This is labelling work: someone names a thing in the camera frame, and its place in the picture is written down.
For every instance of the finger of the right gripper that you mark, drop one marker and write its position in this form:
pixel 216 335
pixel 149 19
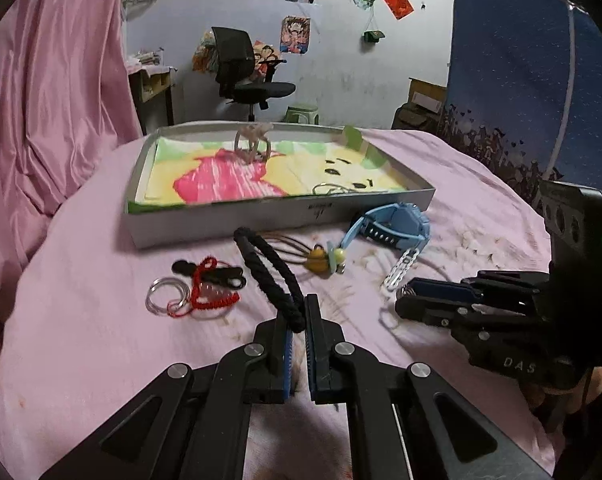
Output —
pixel 450 314
pixel 440 290

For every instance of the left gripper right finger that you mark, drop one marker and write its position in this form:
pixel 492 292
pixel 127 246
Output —
pixel 405 422

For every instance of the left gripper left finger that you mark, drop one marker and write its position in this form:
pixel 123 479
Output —
pixel 188 423

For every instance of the silver chain link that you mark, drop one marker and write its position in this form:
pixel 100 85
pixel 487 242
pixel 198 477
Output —
pixel 398 272

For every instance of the light blue wrist watch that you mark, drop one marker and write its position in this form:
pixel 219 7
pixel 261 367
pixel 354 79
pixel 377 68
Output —
pixel 401 226

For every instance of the brown hair tie flower bead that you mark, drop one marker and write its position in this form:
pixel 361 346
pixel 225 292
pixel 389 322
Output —
pixel 322 260

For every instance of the black hair clip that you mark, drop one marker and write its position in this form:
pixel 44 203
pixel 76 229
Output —
pixel 230 277

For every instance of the right hand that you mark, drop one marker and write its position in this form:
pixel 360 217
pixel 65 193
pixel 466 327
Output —
pixel 552 406

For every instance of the pink bed sheet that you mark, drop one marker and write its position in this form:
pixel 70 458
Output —
pixel 80 341

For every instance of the green plastic stool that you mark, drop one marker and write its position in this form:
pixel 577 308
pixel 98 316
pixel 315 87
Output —
pixel 302 114

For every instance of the beige hair claw clip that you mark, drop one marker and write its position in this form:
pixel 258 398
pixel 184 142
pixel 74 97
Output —
pixel 251 143

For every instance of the white cardboard tray box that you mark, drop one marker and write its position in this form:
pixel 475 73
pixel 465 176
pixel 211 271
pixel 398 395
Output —
pixel 153 226

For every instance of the colourful bear drawing paper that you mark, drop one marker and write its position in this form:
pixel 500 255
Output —
pixel 185 173

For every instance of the green hanging basket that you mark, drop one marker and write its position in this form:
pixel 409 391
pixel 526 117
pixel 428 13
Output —
pixel 372 33

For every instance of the black office chair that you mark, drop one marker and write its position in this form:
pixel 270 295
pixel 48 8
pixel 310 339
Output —
pixel 241 78

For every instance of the anime character poster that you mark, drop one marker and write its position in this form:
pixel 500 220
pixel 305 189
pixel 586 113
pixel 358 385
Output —
pixel 295 35

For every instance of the wooden desk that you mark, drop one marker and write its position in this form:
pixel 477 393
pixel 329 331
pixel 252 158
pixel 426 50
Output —
pixel 148 82

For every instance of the pink curtain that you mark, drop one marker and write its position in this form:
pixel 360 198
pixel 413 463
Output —
pixel 64 104

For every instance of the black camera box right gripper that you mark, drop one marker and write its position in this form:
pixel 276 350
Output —
pixel 573 217

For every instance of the cardboard box by wall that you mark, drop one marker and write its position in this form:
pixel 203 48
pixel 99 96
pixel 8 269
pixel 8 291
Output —
pixel 423 109

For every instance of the blue starry wall hanging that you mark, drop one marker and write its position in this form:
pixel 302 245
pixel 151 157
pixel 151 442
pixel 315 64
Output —
pixel 524 95

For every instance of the red paper on wall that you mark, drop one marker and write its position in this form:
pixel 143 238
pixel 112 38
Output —
pixel 400 8

